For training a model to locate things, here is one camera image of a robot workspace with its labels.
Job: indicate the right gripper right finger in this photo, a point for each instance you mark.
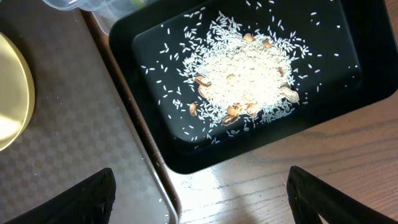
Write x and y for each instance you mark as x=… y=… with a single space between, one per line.
x=313 y=200

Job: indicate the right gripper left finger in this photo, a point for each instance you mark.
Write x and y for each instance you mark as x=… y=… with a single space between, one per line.
x=88 y=202

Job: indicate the yellow round plate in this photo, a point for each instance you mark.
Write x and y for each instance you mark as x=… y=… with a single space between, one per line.
x=17 y=92

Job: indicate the rice food scraps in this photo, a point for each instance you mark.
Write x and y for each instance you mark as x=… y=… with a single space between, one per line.
x=223 y=68

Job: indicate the black waste tray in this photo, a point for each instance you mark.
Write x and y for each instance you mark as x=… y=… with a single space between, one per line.
x=372 y=38

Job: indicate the clear plastic waste bin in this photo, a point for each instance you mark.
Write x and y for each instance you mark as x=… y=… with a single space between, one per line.
x=105 y=12

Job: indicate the dark brown serving tray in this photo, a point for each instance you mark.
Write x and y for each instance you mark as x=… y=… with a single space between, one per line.
x=79 y=124

